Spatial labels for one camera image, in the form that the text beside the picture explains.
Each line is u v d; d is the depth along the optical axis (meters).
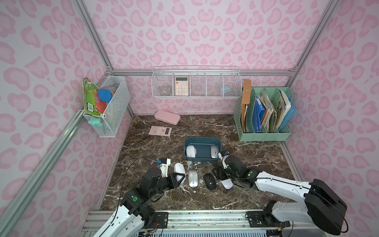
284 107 0.90
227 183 0.83
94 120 0.63
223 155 0.76
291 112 0.90
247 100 0.82
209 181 0.84
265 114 0.94
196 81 0.98
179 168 0.74
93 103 0.70
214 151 0.95
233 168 0.64
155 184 0.58
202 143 1.03
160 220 0.73
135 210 0.51
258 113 0.95
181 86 0.95
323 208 0.41
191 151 0.95
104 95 0.75
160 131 1.10
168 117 1.18
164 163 0.68
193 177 0.86
